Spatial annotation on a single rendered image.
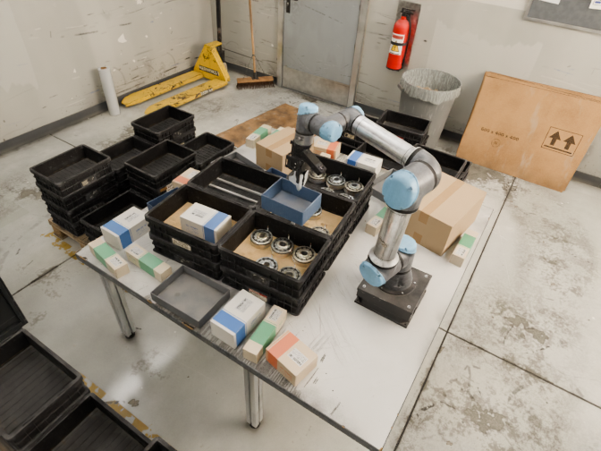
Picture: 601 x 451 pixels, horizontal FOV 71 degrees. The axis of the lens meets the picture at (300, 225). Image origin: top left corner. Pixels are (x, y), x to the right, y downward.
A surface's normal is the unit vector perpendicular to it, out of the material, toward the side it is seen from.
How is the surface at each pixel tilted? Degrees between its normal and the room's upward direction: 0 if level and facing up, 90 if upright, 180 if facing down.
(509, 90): 81
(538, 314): 0
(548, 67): 90
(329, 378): 0
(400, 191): 84
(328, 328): 0
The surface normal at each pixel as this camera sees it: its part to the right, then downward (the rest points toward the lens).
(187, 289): 0.06, -0.75
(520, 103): -0.51, 0.42
